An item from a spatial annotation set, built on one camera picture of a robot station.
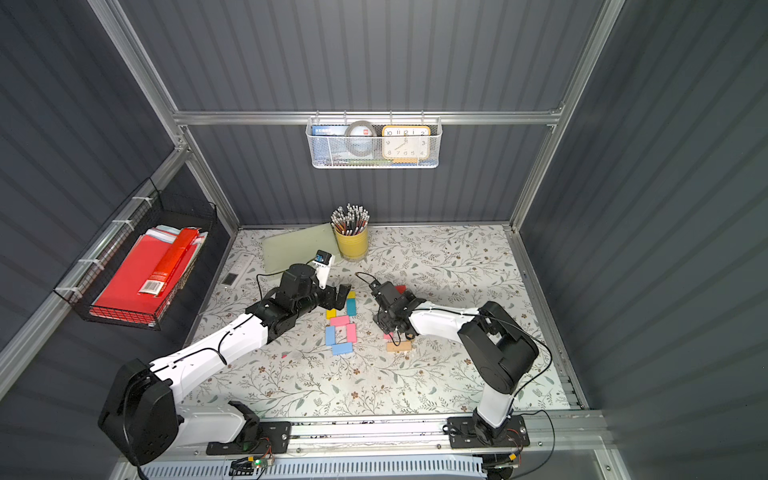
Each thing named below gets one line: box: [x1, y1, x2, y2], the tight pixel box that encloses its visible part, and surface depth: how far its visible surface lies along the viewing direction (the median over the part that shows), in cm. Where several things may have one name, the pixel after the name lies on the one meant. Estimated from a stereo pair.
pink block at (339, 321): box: [329, 315, 350, 327], surface depth 96 cm
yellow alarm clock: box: [382, 125, 431, 163], surface depth 90 cm
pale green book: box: [262, 223, 339, 273], surface depth 116 cm
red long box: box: [138, 228, 200, 297], surface depth 74 cm
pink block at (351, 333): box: [347, 323, 357, 343], surface depth 93 cm
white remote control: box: [219, 253, 255, 290], surface depth 108 cm
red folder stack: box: [90, 225, 209, 324], surface depth 72 cm
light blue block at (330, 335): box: [325, 326, 337, 346], surface depth 93 cm
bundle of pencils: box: [330, 202, 370, 236], surface depth 101 cm
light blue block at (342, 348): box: [332, 342, 353, 356], surface depth 91 cm
